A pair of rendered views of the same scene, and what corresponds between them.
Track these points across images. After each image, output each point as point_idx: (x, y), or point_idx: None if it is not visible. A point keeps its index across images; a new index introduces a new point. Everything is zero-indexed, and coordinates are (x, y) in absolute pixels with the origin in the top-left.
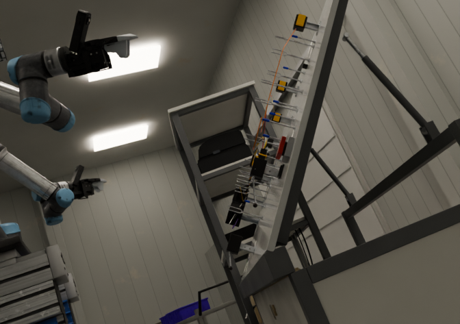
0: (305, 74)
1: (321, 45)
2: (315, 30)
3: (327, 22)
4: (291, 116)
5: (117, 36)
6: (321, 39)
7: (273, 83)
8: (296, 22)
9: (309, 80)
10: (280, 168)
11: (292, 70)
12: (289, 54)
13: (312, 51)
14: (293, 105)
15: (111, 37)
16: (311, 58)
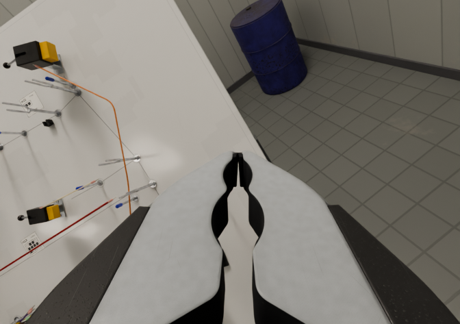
0: (68, 134)
1: (229, 95)
2: (55, 68)
3: (211, 65)
4: (5, 203)
5: (327, 203)
6: (207, 86)
7: (124, 161)
8: (41, 55)
9: (222, 139)
10: (223, 255)
11: (7, 133)
12: (33, 109)
13: (66, 98)
14: (97, 182)
15: (367, 234)
16: (92, 110)
